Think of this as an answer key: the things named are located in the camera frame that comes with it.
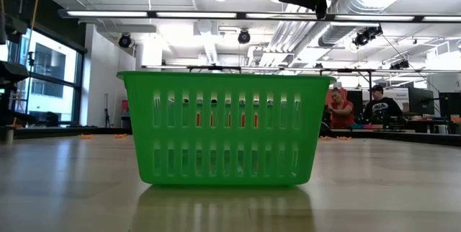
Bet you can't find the black computer monitor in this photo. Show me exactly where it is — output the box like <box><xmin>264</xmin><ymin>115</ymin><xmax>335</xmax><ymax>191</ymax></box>
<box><xmin>408</xmin><ymin>86</ymin><xmax>436</xmax><ymax>116</ymax></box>
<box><xmin>347</xmin><ymin>89</ymin><xmax>364</xmax><ymax>117</ymax></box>
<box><xmin>438</xmin><ymin>92</ymin><xmax>461</xmax><ymax>120</ymax></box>

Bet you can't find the green plastic basket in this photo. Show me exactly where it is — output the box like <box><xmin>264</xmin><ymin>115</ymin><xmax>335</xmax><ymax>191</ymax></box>
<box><xmin>116</xmin><ymin>70</ymin><xmax>337</xmax><ymax>187</ymax></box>

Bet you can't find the black aluminium rig frame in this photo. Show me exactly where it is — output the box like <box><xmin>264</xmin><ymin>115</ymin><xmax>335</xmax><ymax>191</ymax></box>
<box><xmin>0</xmin><ymin>125</ymin><xmax>461</xmax><ymax>147</ymax></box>

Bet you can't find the yellow hanging cable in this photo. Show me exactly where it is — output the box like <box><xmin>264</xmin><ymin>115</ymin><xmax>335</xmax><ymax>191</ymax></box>
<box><xmin>17</xmin><ymin>0</ymin><xmax>43</xmax><ymax>96</ymax></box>

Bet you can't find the black office desk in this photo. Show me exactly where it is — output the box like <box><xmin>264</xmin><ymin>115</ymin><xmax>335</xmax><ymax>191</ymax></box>
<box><xmin>406</xmin><ymin>118</ymin><xmax>461</xmax><ymax>135</ymax></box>

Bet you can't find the white sign board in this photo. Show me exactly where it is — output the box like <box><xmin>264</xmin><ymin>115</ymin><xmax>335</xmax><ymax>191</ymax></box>
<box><xmin>390</xmin><ymin>88</ymin><xmax>410</xmax><ymax>104</ymax></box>

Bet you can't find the black beam with light strips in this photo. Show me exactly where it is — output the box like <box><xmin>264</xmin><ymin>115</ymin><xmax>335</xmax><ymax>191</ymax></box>
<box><xmin>57</xmin><ymin>8</ymin><xmax>461</xmax><ymax>24</ymax></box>

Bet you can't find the silver ventilation duct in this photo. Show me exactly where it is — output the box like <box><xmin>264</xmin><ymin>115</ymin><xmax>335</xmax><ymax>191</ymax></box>
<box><xmin>316</xmin><ymin>0</ymin><xmax>419</xmax><ymax>48</ymax></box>

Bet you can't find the small dark tripod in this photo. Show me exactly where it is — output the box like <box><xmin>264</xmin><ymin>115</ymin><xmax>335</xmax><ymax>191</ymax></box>
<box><xmin>103</xmin><ymin>92</ymin><xmax>112</xmax><ymax>129</ymax></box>

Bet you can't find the black ceiling spotlight cluster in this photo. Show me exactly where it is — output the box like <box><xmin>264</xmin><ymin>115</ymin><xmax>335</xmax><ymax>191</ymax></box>
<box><xmin>352</xmin><ymin>25</ymin><xmax>384</xmax><ymax>48</ymax></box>
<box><xmin>388</xmin><ymin>59</ymin><xmax>411</xmax><ymax>71</ymax></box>

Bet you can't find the black table clamp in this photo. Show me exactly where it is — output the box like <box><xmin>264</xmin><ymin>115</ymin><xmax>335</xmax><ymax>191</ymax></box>
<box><xmin>319</xmin><ymin>121</ymin><xmax>335</xmax><ymax>138</ymax></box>

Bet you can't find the black tripod stand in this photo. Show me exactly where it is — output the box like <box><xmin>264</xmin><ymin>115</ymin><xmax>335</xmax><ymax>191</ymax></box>
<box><xmin>26</xmin><ymin>50</ymin><xmax>36</xmax><ymax>117</ymax></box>

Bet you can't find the person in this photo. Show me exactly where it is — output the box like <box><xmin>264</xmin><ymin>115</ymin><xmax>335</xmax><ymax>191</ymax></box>
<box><xmin>362</xmin><ymin>84</ymin><xmax>404</xmax><ymax>125</ymax></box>
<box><xmin>326</xmin><ymin>87</ymin><xmax>356</xmax><ymax>129</ymax></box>

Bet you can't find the large glass window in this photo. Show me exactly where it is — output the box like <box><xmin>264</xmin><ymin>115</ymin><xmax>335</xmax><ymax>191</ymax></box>
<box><xmin>0</xmin><ymin>26</ymin><xmax>86</xmax><ymax>127</ymax></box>

